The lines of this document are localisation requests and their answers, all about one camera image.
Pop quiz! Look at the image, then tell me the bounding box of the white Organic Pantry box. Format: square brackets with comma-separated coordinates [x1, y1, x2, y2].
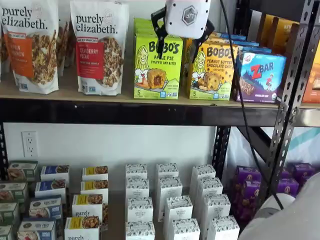
[156, 162, 179, 180]
[164, 196, 193, 223]
[211, 216, 241, 240]
[125, 221, 156, 240]
[127, 197, 154, 224]
[202, 194, 231, 221]
[125, 177, 150, 200]
[159, 176, 183, 200]
[191, 164, 216, 181]
[125, 163, 148, 181]
[172, 218, 201, 240]
[197, 177, 224, 198]

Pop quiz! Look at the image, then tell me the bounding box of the orange label granola bag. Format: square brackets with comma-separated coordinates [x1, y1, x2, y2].
[0, 0, 60, 95]

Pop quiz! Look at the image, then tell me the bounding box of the white pantry boxes group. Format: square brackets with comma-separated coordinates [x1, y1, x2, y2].
[0, 159, 241, 240]

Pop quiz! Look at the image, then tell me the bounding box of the yellow white granola box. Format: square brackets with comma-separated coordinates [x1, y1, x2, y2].
[72, 194, 109, 222]
[80, 180, 109, 199]
[82, 166, 109, 182]
[64, 216, 102, 240]

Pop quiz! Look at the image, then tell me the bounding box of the red label granola bag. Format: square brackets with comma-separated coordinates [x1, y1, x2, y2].
[69, 0, 130, 96]

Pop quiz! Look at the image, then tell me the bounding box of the yellow Bobo's peanut butter box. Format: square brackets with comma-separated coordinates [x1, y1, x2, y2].
[183, 41, 237, 101]
[199, 31, 235, 47]

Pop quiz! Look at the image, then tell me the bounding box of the white plastic sheet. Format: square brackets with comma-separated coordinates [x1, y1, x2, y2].
[229, 126, 320, 173]

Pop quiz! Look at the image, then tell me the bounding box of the blue purple Zbar box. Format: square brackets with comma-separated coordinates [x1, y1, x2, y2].
[221, 32, 247, 42]
[231, 49, 288, 104]
[231, 39, 261, 48]
[237, 44, 273, 56]

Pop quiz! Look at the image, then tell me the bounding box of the green white granola box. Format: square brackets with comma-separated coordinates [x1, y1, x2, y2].
[7, 161, 39, 183]
[0, 224, 13, 240]
[0, 201, 20, 226]
[0, 182, 28, 204]

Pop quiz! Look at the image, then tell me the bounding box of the white wall outlet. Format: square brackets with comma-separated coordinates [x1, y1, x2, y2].
[21, 131, 38, 157]

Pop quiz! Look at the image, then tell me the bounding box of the white granola bag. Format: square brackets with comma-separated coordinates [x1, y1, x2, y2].
[57, 19, 71, 76]

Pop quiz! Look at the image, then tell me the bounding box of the black cable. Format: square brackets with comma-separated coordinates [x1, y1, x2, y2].
[218, 0, 285, 211]

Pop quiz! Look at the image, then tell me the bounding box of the blue white granola box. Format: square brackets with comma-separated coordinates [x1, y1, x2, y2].
[34, 179, 67, 201]
[17, 217, 57, 240]
[40, 164, 70, 183]
[29, 197, 63, 221]

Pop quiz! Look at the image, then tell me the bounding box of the purple cookie box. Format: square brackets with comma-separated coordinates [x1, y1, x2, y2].
[276, 177, 300, 195]
[236, 165, 263, 183]
[231, 180, 261, 222]
[281, 167, 294, 180]
[292, 162, 316, 186]

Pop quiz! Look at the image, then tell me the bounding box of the black metal shelf rack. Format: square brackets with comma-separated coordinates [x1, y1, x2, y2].
[236, 0, 320, 196]
[0, 0, 317, 196]

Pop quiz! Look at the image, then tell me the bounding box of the orange brown snack box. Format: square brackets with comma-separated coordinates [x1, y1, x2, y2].
[271, 16, 301, 55]
[256, 13, 276, 48]

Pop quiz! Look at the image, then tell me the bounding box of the green Bobo's apple pie box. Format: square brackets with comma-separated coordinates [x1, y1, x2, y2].
[134, 17, 157, 27]
[133, 24, 167, 38]
[133, 33, 184, 100]

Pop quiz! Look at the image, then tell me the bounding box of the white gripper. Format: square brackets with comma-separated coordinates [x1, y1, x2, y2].
[150, 0, 216, 64]

